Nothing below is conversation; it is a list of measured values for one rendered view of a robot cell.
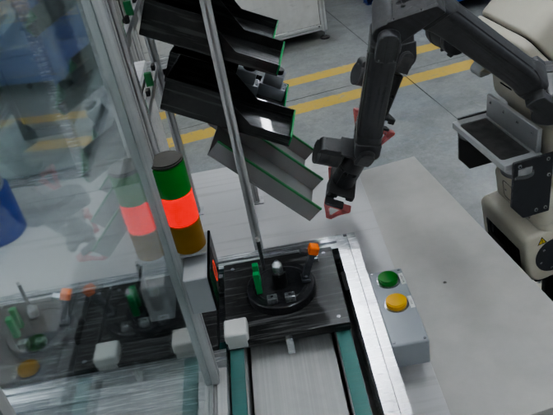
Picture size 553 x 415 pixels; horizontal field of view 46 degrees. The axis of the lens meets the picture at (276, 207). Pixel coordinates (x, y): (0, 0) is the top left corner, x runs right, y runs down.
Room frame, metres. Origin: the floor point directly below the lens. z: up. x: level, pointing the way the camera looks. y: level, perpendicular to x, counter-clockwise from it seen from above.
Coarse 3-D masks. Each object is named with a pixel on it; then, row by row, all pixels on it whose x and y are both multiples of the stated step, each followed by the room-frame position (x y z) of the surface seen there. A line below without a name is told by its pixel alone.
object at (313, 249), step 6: (312, 246) 1.01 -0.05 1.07; (318, 246) 1.01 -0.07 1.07; (300, 252) 1.00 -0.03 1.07; (306, 252) 1.00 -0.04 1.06; (312, 252) 1.00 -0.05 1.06; (312, 258) 1.00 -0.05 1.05; (306, 264) 1.00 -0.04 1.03; (312, 264) 1.00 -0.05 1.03; (306, 270) 1.00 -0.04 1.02; (306, 276) 1.00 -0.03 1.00
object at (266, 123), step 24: (192, 72) 1.37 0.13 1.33; (168, 96) 1.25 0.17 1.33; (192, 96) 1.25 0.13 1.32; (216, 96) 1.24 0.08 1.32; (240, 96) 1.36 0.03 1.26; (216, 120) 1.24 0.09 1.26; (240, 120) 1.23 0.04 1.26; (264, 120) 1.30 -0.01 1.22; (288, 120) 1.32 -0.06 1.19; (288, 144) 1.21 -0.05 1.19
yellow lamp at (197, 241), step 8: (192, 224) 0.80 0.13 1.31; (200, 224) 0.82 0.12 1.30; (176, 232) 0.80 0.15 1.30; (184, 232) 0.80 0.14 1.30; (192, 232) 0.80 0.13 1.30; (200, 232) 0.81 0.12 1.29; (176, 240) 0.80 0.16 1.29; (184, 240) 0.80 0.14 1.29; (192, 240) 0.80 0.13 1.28; (200, 240) 0.81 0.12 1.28; (176, 248) 0.81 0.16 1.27; (184, 248) 0.80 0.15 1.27; (192, 248) 0.80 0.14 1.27; (200, 248) 0.80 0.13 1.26
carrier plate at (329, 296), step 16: (288, 256) 1.12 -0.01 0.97; (304, 256) 1.11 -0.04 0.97; (320, 256) 1.10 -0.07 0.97; (224, 272) 1.11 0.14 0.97; (240, 272) 1.10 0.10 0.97; (320, 272) 1.05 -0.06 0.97; (336, 272) 1.04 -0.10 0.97; (240, 288) 1.04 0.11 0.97; (320, 288) 1.00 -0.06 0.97; (336, 288) 0.99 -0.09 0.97; (240, 304) 1.00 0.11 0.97; (320, 304) 0.95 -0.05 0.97; (336, 304) 0.94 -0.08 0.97; (256, 320) 0.94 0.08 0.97; (272, 320) 0.93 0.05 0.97; (288, 320) 0.92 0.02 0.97; (304, 320) 0.91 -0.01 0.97; (320, 320) 0.91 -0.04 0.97; (336, 320) 0.90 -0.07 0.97; (256, 336) 0.90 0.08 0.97; (272, 336) 0.89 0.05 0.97; (304, 336) 0.89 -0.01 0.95
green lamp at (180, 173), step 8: (176, 168) 0.80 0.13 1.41; (184, 168) 0.82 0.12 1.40; (160, 176) 0.80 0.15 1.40; (168, 176) 0.80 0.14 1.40; (176, 176) 0.80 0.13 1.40; (184, 176) 0.81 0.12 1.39; (160, 184) 0.80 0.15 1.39; (168, 184) 0.80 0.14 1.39; (176, 184) 0.80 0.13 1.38; (184, 184) 0.81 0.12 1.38; (160, 192) 0.80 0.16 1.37; (168, 192) 0.80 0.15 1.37; (176, 192) 0.80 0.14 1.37; (184, 192) 0.80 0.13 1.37
